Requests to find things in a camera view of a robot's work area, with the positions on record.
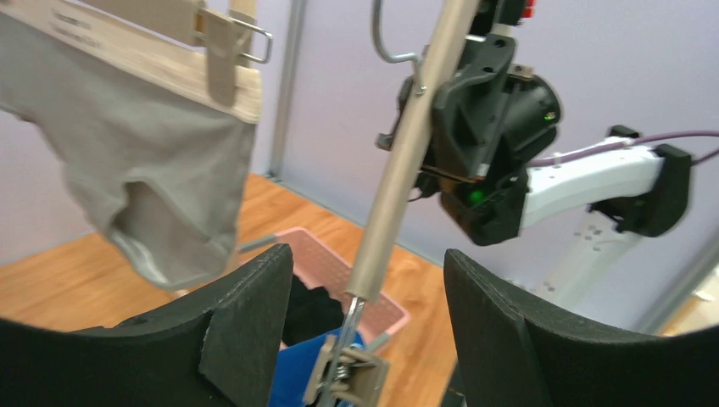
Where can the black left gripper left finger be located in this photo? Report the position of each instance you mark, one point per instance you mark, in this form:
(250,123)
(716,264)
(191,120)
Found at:
(216,346)

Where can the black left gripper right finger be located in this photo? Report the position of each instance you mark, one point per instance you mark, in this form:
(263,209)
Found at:
(517,349)

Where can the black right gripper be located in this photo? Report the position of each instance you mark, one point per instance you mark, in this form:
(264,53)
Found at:
(466,111)

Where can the blue underwear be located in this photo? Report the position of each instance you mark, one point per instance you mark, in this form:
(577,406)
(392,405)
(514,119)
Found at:
(293,369)

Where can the black underwear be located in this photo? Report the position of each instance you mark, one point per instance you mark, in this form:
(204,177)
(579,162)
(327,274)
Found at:
(311,312)

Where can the wooden hanger with blue underwear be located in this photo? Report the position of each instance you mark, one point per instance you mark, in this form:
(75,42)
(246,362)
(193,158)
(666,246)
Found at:
(411,139)

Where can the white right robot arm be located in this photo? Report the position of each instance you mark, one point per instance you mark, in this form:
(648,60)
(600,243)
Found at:
(631,188)

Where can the grey underwear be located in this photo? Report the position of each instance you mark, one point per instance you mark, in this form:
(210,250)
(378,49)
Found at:
(159,175)

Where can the wooden hanger with grey underwear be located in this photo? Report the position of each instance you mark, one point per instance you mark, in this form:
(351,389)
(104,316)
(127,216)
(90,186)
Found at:
(185,47)

